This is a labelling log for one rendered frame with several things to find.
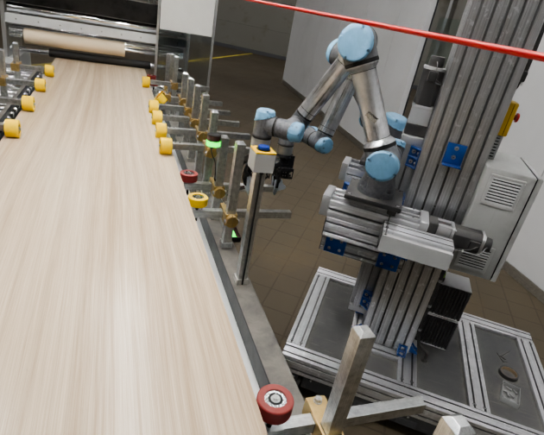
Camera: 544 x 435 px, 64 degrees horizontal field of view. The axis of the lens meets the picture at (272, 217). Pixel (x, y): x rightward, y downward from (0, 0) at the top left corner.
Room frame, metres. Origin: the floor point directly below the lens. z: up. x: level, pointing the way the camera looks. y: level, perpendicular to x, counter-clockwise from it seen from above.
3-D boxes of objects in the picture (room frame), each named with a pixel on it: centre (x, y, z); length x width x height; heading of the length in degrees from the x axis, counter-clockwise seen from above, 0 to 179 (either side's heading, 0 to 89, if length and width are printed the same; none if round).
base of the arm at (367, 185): (1.67, -0.39, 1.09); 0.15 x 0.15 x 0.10
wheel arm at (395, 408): (0.74, -0.26, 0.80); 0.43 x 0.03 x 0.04; 113
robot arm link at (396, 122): (2.16, -0.50, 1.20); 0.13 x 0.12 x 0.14; 33
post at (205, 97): (2.29, 0.46, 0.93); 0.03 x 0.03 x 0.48; 23
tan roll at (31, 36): (4.02, 1.78, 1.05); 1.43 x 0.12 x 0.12; 113
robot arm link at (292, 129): (1.65, 0.00, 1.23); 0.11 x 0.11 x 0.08; 76
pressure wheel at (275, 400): (0.67, -0.08, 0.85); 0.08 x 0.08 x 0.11
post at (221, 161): (1.83, 0.27, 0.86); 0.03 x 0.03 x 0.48; 23
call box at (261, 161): (1.36, 0.07, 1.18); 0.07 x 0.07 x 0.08; 23
